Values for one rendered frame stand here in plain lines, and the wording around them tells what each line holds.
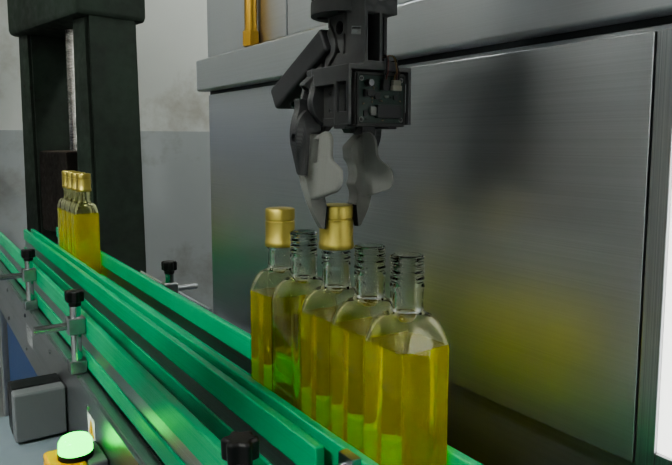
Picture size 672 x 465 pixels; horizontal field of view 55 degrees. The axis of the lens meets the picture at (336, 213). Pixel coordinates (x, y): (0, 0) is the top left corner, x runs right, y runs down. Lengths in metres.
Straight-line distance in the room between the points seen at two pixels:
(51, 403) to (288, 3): 0.75
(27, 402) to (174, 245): 2.97
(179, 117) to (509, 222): 3.54
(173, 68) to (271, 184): 3.04
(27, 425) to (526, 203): 0.88
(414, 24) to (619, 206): 0.32
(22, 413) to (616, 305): 0.93
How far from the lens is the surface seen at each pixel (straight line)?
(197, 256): 4.15
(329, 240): 0.64
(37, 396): 1.20
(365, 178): 0.65
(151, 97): 4.05
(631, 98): 0.56
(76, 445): 0.95
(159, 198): 4.05
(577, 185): 0.59
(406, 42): 0.77
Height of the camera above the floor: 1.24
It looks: 6 degrees down
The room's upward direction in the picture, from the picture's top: straight up
